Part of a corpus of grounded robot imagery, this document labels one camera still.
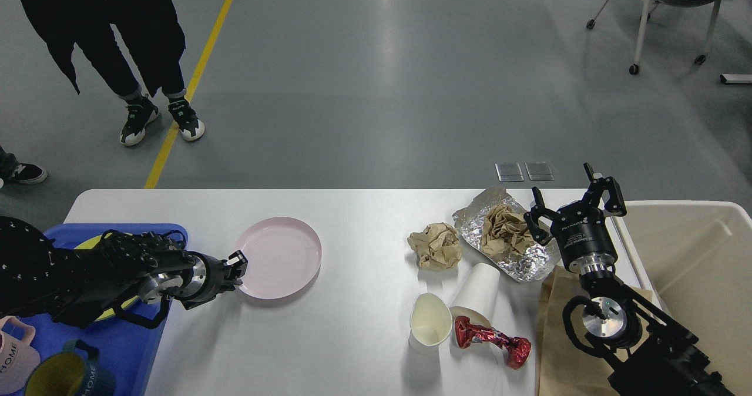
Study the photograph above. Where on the white bar on floor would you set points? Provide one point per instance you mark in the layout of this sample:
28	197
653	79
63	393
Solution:
736	79

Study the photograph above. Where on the aluminium foil sheet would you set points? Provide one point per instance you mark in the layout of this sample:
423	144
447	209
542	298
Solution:
536	262

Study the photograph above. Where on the shoe at left edge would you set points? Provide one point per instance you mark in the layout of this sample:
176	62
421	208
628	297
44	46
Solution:
14	171

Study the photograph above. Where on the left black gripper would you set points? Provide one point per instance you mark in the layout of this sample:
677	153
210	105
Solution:
201	283

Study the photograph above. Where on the dark teal mug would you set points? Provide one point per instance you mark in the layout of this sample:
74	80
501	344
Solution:
76	370

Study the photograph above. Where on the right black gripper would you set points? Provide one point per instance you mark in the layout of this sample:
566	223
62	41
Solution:
579	228

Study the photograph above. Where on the pink plate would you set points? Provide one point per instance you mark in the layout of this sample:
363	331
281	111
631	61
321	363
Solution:
283	256

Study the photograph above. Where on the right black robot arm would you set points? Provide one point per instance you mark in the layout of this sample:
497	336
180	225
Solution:
648	351

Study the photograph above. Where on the pink mug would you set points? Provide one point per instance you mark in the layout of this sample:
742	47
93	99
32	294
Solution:
18	357

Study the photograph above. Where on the person in black coat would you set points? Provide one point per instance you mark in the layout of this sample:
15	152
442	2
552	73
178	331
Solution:
135	46

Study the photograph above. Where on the blue plastic tray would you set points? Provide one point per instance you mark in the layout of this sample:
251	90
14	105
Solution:
127	350

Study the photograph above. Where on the metal floor plate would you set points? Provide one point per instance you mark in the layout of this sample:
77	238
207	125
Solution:
509	172
539	171

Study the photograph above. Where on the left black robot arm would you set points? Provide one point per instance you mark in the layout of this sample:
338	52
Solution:
136	275

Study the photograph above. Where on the red foil wrapper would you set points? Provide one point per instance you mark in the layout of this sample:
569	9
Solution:
518	349

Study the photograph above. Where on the lying white paper cup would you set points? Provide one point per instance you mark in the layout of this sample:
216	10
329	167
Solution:
476	298

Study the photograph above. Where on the beige plastic bin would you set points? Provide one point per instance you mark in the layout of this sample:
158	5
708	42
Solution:
696	256

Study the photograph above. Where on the brown paper bag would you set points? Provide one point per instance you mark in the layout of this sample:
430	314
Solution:
561	368

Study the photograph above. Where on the yellow plate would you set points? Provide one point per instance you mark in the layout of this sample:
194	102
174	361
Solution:
110	312

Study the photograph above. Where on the right metal floor plate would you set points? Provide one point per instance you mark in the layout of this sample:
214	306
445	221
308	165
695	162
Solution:
539	171

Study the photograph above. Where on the left metal floor plate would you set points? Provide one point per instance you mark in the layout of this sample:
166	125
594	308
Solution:
509	172

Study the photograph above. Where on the crumpled brown paper ball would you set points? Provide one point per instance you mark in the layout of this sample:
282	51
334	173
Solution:
437	247

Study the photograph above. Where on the crumpled brown paper on foil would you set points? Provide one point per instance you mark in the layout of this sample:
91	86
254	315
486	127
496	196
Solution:
504	232

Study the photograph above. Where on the upright white paper cup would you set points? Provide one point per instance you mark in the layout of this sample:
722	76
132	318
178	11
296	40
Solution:
430	323

